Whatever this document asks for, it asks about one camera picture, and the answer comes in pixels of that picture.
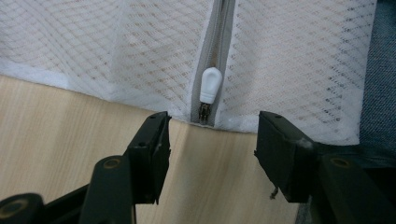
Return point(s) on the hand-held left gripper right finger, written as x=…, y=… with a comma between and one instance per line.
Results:
x=283, y=155

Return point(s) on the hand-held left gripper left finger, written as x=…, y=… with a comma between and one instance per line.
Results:
x=149, y=161

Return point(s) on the white zipper pull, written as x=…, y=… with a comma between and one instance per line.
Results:
x=210, y=84

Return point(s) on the white mesh laundry bag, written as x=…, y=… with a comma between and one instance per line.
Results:
x=93, y=46

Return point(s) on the blue denim cloth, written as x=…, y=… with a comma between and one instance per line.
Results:
x=381, y=93

